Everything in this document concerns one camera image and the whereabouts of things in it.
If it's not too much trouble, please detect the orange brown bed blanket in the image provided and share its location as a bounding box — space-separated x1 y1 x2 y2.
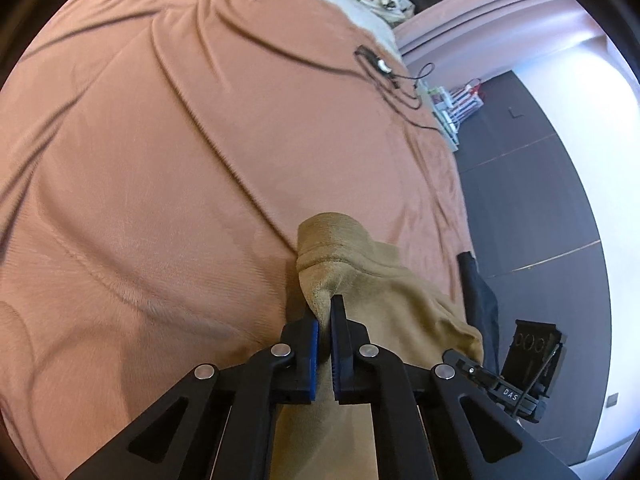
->
1 0 472 479

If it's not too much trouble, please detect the pink curtain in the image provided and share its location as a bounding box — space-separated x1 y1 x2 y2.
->
395 0 603 88

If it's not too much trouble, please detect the olive brown garment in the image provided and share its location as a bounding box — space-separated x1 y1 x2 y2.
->
271 212 484 479

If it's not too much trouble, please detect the white storage rack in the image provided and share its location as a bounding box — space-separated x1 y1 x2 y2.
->
418 79 484 152

